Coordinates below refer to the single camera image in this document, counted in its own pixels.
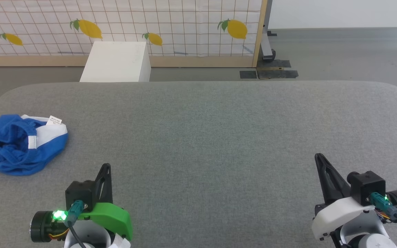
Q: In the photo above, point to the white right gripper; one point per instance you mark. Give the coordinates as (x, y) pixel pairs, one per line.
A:
(336, 215)

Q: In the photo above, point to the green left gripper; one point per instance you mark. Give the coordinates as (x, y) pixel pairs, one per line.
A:
(110, 215)

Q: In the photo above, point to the blue and white shorts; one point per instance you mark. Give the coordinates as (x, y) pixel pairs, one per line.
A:
(16, 151)

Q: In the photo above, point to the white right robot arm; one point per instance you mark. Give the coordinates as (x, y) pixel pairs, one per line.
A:
(367, 237)

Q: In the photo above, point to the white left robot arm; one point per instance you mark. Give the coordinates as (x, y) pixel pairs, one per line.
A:
(91, 237)

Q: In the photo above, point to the brown and black floor board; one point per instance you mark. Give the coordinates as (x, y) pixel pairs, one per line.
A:
(277, 73)

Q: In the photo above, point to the white box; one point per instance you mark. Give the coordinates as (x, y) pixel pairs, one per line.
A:
(117, 63)

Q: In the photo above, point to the small black floor tape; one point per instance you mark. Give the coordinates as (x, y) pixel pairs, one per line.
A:
(248, 74)

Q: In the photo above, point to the grey metal stand with wheel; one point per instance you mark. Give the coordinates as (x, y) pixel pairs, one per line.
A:
(266, 38)

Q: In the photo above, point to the lemon print grid panel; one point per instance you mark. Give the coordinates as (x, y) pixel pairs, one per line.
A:
(184, 24)

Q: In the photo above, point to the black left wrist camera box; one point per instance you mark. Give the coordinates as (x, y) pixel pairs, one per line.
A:
(79, 193)

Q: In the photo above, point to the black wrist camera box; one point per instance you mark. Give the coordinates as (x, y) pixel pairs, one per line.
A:
(79, 193)
(367, 186)

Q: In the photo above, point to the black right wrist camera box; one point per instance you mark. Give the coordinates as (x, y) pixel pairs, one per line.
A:
(367, 186)

